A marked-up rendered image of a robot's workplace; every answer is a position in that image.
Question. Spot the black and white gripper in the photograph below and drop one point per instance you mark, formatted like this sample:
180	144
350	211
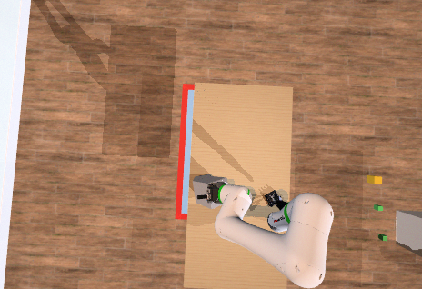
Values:
277	200

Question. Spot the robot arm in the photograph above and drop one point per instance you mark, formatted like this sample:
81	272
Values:
299	253

